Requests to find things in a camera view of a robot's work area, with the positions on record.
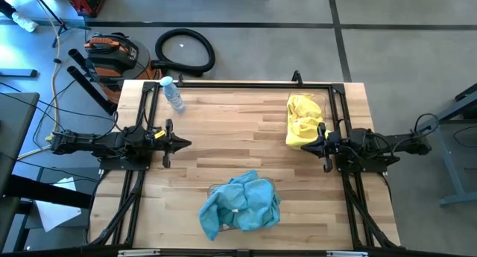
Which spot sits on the blue-grey metal table frame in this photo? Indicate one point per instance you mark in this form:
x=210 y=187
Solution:
x=447 y=156

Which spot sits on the clear plastic water bottle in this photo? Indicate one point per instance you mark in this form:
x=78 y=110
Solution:
x=173 y=97

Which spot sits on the black vacuum wand tube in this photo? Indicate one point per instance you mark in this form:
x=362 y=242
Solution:
x=76 y=56
x=93 y=92

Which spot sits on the black floor bar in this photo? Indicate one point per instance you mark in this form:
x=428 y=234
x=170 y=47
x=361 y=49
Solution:
x=18 y=73

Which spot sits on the person's leg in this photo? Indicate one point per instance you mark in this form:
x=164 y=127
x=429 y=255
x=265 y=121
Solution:
x=6 y=7

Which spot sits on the black aluminium table frame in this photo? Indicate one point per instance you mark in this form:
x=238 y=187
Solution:
x=261 y=85

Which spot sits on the small yellow tag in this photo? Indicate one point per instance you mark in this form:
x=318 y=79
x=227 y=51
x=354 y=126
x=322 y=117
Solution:
x=160 y=134

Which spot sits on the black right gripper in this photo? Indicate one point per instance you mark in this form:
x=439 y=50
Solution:
x=329 y=145

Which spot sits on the orange black shop vacuum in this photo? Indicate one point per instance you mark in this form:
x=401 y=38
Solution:
x=123 y=59

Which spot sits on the silver metal bracket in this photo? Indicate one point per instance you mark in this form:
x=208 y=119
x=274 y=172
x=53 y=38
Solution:
x=138 y=253
x=346 y=254

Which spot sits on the black desk support beam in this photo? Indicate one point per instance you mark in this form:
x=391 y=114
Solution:
x=44 y=191

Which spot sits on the black tripod stand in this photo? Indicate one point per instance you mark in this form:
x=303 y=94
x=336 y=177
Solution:
x=48 y=8

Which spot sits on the grey desk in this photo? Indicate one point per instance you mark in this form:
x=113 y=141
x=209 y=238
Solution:
x=15 y=130

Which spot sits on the white paper sheet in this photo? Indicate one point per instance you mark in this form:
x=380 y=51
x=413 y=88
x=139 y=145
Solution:
x=56 y=212

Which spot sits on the yellow microfiber towel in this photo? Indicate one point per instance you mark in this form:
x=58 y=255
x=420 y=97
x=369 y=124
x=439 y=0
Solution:
x=302 y=134
x=302 y=106

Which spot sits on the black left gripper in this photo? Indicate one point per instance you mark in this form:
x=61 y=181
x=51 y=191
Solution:
x=168 y=145

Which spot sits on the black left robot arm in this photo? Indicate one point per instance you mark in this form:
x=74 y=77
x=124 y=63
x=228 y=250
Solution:
x=93 y=143

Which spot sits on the blue cloth in clear container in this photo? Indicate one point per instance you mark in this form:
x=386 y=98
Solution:
x=212 y=188

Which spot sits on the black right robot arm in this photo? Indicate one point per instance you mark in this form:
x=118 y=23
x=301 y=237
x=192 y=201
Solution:
x=391 y=145

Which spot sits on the red black tool case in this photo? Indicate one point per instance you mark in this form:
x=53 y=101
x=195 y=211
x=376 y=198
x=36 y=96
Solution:
x=87 y=2

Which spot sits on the person's white shoe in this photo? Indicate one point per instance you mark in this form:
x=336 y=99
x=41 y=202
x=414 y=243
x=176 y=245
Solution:
x=25 y=22

